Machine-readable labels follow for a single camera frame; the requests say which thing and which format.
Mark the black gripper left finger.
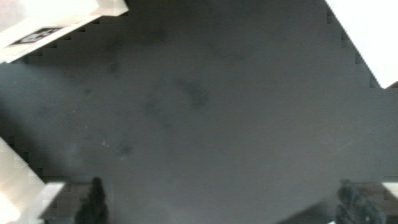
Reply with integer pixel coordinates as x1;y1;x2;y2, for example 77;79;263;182
78;177;109;224

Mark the white obstacle fence wall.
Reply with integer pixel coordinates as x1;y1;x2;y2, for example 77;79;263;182
0;138;64;224

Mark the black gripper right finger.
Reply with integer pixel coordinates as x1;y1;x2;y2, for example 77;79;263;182
336;180;380;224

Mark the white drawer cabinet frame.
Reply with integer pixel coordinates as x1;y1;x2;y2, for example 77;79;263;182
0;0;128;64

